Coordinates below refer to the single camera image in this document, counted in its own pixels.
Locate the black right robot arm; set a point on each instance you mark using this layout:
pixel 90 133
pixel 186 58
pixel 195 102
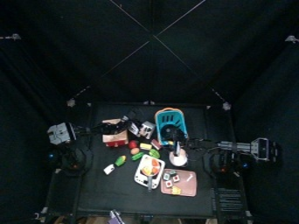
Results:
pixel 249 147

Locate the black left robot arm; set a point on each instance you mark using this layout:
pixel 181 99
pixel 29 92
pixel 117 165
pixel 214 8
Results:
pixel 62 133

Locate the grey utensil stick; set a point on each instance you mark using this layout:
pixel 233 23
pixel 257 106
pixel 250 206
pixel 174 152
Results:
pixel 178 148

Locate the red striped toy bacon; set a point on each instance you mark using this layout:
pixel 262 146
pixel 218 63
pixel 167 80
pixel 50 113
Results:
pixel 155 144

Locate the beige wooden box red base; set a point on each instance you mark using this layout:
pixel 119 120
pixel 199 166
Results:
pixel 115 137

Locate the teal basket with orange rim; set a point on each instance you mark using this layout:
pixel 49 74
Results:
pixel 171 120

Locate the red toy tomato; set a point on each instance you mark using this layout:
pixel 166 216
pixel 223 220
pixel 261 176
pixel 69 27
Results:
pixel 133 144

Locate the yellow toy cheese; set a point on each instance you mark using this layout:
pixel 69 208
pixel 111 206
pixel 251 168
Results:
pixel 146 146

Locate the pink white toy bowl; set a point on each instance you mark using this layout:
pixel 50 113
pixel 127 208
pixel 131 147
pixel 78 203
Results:
pixel 179 159

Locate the brown toy egg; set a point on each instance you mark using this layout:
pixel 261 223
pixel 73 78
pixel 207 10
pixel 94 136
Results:
pixel 135 151

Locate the green toy pea pod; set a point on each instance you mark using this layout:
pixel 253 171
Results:
pixel 138 156

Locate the yellow green toy corn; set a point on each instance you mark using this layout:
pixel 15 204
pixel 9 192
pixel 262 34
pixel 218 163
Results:
pixel 121 160

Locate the toy pan with fried egg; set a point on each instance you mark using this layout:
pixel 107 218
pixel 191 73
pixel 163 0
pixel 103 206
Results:
pixel 150 170

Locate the white toy stove tray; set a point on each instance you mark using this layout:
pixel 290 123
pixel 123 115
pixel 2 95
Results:
pixel 150 172

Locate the small square toy sushi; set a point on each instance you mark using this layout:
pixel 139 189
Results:
pixel 166 176
pixel 169 183
pixel 175 178

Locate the small white toy stick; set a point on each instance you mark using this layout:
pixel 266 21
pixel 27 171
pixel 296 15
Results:
pixel 190 177

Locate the small white toy bottle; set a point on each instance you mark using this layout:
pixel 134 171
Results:
pixel 109 169

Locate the pink cutting board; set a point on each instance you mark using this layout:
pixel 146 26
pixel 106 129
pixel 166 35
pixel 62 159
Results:
pixel 179 184

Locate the small yellow toy piece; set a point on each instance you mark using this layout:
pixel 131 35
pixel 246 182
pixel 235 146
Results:
pixel 177 190

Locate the purple object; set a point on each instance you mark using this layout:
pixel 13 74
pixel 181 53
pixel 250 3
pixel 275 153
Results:
pixel 115 217

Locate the metal frame bracket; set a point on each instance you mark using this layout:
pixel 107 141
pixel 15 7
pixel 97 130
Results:
pixel 226 106
pixel 291 38
pixel 71 102
pixel 15 37

